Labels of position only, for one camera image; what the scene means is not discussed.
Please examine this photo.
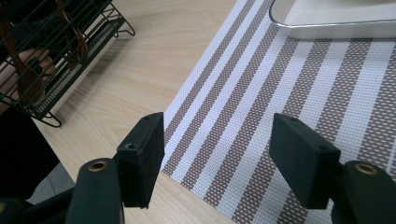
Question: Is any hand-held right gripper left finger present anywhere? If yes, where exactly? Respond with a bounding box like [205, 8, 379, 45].
[116, 111, 165, 209]

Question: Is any metal tray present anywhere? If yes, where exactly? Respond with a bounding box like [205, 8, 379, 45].
[269, 0, 396, 40]

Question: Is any brown wooden spoon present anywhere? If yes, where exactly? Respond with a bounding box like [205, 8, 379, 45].
[55, 0, 90, 70]
[0, 17, 47, 107]

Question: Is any dark wire dish rack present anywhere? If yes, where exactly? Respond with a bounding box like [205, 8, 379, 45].
[0, 0, 136, 129]

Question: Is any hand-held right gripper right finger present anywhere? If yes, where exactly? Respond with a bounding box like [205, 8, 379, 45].
[268, 112, 342, 210]

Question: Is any striped woven placemat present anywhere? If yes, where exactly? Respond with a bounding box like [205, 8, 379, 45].
[162, 0, 396, 224]

